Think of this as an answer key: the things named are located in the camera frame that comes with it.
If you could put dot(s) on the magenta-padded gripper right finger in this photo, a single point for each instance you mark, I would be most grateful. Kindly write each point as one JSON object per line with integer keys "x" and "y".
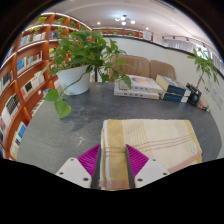
{"x": 151, "y": 171}

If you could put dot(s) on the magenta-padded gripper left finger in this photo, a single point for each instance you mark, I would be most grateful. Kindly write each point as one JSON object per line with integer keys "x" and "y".
{"x": 74, "y": 171}

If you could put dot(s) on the yellow cream striped towel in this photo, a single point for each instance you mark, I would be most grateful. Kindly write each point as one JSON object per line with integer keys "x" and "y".
{"x": 156, "y": 140}

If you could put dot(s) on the dark thick book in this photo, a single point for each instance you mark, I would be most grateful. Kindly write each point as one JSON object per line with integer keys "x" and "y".
{"x": 173, "y": 97}

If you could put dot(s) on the white thick book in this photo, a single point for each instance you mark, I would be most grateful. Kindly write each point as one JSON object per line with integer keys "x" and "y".
{"x": 133, "y": 93}

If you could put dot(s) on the red book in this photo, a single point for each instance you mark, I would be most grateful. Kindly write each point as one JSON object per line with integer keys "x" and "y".
{"x": 203, "y": 107}

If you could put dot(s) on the small tree in black pot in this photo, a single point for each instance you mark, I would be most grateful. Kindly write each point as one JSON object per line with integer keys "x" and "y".
{"x": 194, "y": 96}

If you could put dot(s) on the dark blue cover book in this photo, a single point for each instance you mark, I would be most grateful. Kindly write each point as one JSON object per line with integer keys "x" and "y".
{"x": 173, "y": 86}

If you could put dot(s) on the white picture book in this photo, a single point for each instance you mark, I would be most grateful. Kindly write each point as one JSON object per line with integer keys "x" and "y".
{"x": 141, "y": 83}

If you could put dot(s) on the leafy plant in white pot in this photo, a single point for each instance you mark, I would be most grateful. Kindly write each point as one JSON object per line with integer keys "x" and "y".
{"x": 75, "y": 81}

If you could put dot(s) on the tan upholstered chair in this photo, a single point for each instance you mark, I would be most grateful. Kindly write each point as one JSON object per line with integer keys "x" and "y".
{"x": 162, "y": 70}
{"x": 133, "y": 66}

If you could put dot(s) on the orange wooden bookshelf unit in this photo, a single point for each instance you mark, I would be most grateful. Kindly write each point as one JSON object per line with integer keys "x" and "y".
{"x": 20, "y": 83}

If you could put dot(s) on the white curtain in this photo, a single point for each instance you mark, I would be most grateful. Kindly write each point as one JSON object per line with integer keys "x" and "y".
{"x": 186, "y": 46}

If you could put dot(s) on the white framed sign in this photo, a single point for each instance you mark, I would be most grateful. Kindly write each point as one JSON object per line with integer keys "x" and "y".
{"x": 147, "y": 35}

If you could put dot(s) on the long orange shelf with plants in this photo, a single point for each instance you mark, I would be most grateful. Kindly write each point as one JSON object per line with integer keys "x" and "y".
{"x": 123, "y": 32}

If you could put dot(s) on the multi-bulb ceiling lamp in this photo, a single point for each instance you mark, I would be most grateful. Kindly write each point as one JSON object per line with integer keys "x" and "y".
{"x": 124, "y": 20}

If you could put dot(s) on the black track light rail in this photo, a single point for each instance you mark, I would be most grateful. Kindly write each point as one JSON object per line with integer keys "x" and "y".
{"x": 181, "y": 37}

